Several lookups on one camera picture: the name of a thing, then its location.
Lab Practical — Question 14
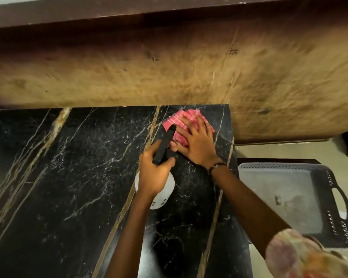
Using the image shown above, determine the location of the person's right hand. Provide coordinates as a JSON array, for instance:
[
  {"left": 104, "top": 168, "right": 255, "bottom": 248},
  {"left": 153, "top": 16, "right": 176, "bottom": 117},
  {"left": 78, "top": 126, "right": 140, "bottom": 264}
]
[{"left": 170, "top": 114, "right": 221, "bottom": 169}]

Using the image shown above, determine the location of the person's left hand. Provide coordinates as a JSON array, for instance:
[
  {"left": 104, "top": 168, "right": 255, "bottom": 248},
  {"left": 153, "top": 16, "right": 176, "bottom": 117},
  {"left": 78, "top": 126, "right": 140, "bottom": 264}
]
[{"left": 137, "top": 140, "right": 176, "bottom": 198}]

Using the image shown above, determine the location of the white spray bottle black nozzle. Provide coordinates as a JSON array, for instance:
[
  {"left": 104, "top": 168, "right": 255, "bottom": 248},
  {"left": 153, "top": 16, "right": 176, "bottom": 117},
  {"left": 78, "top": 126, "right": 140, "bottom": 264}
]
[{"left": 134, "top": 125, "right": 177, "bottom": 210}]

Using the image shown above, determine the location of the pink cleaning cloth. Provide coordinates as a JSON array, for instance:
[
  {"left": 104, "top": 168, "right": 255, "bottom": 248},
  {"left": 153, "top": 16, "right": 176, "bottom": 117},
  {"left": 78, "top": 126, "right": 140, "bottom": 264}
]
[{"left": 162, "top": 109, "right": 216, "bottom": 148}]

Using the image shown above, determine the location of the person's left forearm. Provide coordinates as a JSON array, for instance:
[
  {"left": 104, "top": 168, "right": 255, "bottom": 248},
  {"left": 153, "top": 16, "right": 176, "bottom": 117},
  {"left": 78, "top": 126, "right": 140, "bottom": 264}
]
[{"left": 104, "top": 190, "right": 160, "bottom": 278}]

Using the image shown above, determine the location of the person's right forearm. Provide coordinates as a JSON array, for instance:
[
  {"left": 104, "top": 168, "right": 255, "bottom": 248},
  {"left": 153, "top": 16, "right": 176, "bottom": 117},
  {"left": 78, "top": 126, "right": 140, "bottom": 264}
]
[{"left": 209, "top": 164, "right": 292, "bottom": 258}]

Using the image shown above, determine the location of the black wristband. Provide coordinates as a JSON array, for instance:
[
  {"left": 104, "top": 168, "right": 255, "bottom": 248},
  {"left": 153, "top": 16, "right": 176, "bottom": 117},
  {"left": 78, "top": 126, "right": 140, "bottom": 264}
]
[{"left": 208, "top": 162, "right": 227, "bottom": 175}]

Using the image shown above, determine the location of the grey plastic basket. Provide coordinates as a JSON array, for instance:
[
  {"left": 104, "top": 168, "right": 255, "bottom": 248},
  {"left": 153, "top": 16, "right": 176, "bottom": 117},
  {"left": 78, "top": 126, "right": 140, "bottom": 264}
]
[{"left": 238, "top": 163, "right": 348, "bottom": 249}]

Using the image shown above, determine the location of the dark brown wooden ledge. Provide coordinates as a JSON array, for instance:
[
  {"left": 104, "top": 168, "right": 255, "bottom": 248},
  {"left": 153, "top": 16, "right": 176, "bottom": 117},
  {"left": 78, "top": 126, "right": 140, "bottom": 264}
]
[{"left": 0, "top": 0, "right": 348, "bottom": 30}]

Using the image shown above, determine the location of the floral patterned sleeve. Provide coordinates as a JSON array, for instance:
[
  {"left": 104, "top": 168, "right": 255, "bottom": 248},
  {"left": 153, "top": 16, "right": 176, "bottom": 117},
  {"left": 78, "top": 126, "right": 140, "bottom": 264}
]
[{"left": 265, "top": 228, "right": 348, "bottom": 278}]

